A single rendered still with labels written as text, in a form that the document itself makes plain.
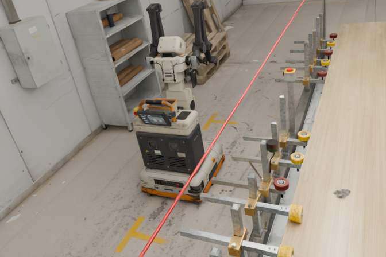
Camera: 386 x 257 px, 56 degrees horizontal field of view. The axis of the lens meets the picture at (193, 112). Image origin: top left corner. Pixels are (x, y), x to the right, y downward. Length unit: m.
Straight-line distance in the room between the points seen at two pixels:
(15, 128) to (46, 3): 1.36
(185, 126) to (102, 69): 1.80
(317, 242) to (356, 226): 0.20
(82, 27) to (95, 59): 0.39
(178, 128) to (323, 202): 1.42
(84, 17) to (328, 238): 3.41
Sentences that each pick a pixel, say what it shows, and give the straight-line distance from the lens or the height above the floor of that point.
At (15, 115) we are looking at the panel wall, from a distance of 3.99.
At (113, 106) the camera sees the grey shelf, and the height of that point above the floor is 0.35.
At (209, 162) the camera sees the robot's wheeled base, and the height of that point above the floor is 0.26.
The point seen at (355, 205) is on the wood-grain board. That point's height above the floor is 0.90.
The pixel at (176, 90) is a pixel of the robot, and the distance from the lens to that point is 3.26.
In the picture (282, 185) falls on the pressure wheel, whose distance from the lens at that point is 2.06.
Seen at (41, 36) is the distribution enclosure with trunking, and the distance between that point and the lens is 3.89.
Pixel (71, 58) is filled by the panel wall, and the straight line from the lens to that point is 4.49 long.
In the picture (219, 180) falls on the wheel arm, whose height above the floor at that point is 0.86.
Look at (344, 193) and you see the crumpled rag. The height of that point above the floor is 0.91.
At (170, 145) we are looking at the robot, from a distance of 3.12.
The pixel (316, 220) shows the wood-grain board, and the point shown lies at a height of 0.90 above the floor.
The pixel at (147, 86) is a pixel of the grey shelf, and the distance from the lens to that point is 5.36.
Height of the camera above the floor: 2.24
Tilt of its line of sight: 28 degrees down
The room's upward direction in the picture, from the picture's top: 11 degrees counter-clockwise
